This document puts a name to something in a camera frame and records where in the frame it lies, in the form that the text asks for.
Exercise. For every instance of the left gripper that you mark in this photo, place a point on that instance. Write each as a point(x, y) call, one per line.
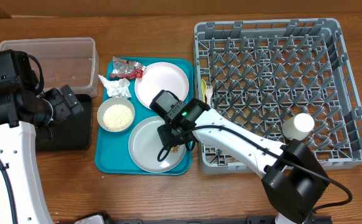
point(64, 111)

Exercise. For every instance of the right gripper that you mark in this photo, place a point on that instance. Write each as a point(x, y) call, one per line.
point(167, 139)

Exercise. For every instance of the brown food scrap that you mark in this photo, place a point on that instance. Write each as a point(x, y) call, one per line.
point(174, 149)

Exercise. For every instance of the grey plate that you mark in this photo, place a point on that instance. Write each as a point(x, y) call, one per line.
point(144, 146)

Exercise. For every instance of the pink fork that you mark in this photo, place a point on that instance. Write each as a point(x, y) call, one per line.
point(208, 94)

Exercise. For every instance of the yellow spoon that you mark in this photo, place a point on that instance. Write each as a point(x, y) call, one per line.
point(203, 89)

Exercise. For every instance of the pink plate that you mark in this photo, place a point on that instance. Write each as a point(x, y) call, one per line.
point(161, 76)

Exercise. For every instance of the white cup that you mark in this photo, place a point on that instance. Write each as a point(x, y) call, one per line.
point(298, 127)

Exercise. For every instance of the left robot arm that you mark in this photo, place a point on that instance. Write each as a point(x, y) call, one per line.
point(26, 113)

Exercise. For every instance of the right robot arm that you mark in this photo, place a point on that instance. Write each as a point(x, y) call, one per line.
point(292, 177)

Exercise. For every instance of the grey dishwasher rack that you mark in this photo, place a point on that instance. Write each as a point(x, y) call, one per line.
point(266, 72)

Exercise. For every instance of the black plastic tray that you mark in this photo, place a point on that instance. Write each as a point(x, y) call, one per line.
point(73, 134)

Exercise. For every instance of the clear plastic bin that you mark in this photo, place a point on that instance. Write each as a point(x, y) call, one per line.
point(64, 61)

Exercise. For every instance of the grey bowl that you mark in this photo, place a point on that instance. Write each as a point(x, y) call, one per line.
point(110, 102)

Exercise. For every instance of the teal serving tray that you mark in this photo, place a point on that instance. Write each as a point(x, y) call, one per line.
point(112, 155)

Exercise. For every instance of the white rice portion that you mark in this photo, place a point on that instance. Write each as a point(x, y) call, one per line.
point(118, 117)

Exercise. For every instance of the crumpled white napkin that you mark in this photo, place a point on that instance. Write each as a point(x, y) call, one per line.
point(116, 88)

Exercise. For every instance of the red foil wrapper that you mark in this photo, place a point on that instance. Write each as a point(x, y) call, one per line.
point(123, 68)

